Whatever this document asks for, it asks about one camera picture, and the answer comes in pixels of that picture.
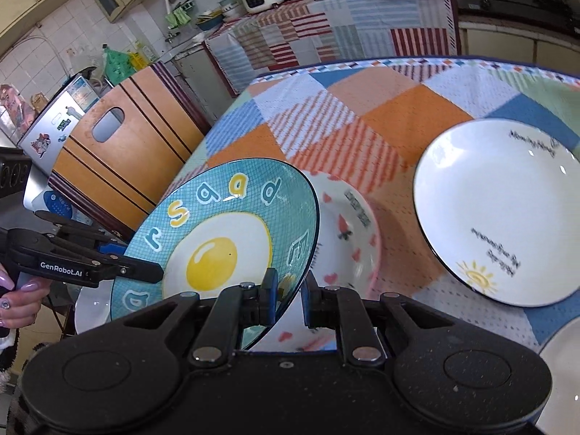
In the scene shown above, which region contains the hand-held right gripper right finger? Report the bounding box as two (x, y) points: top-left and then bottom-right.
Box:
(303, 272), (456, 366)

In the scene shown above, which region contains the silver refrigerator with stickers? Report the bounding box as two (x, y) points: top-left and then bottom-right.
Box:
(18, 67), (99, 223)

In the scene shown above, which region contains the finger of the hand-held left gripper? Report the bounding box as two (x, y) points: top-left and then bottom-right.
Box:
(34, 211), (130, 259)
(93, 254), (165, 288)

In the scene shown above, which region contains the cream sink cabinet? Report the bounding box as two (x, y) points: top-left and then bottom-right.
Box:
(174, 45), (236, 123)

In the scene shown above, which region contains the orange wooden chair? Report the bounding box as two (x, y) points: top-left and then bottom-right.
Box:
(47, 61), (214, 242)

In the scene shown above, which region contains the person's left hand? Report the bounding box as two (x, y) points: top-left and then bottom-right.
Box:
(0, 266), (51, 328)

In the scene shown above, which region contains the blue basin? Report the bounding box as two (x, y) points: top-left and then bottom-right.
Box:
(196, 9), (226, 32)

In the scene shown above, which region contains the colourful packet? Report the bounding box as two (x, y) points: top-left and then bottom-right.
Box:
(0, 84), (39, 134)

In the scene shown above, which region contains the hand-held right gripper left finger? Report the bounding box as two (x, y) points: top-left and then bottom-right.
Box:
(121, 267), (279, 366)

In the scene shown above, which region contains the teal fried egg plate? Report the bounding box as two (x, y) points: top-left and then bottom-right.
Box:
(110, 158), (321, 351)

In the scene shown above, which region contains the white sun print plate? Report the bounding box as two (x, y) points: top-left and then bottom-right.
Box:
(413, 119), (580, 307)

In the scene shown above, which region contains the green plastic bag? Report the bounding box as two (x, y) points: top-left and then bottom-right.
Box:
(102, 44), (137, 87)

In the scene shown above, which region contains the green hanging cloth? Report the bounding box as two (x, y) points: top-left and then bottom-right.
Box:
(165, 4), (193, 28)

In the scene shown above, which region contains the striped patchwork counter cloth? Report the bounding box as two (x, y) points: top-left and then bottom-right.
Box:
(204, 0), (459, 97)

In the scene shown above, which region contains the patchwork tablecloth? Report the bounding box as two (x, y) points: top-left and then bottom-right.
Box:
(156, 57), (580, 359)

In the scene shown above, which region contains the cream stove cabinet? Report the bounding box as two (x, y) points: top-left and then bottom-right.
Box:
(457, 22), (580, 83)

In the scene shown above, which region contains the black gas stove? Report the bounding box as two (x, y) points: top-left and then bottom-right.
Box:
(457, 0), (580, 41)

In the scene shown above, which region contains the plain white plate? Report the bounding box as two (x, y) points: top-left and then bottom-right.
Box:
(74, 281), (114, 337)

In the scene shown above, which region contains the white dark-rimmed bowl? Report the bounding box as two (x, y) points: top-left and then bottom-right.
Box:
(538, 326), (580, 435)

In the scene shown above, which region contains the pink heart print bowl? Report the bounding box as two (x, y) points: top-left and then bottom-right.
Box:
(251, 170), (382, 354)

